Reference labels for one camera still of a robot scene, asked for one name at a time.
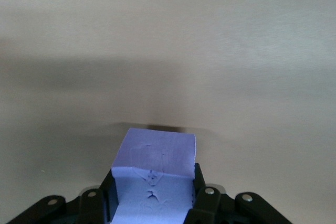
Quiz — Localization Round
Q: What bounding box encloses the purple foam cube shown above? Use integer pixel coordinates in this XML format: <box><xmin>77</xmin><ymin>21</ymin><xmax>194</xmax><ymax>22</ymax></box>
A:
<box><xmin>110</xmin><ymin>127</ymin><xmax>197</xmax><ymax>224</ymax></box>

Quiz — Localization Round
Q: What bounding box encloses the brown table mat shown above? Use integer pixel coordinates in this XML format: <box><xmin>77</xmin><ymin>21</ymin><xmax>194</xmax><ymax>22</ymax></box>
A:
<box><xmin>0</xmin><ymin>0</ymin><xmax>336</xmax><ymax>224</ymax></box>

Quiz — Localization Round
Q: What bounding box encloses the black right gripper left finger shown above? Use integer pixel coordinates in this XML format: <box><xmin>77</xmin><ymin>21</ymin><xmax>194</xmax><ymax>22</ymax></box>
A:
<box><xmin>7</xmin><ymin>167</ymin><xmax>118</xmax><ymax>224</ymax></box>

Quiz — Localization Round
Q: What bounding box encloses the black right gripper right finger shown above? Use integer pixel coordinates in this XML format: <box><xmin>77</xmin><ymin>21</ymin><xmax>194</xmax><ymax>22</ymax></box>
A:
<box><xmin>185</xmin><ymin>163</ymin><xmax>292</xmax><ymax>224</ymax></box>

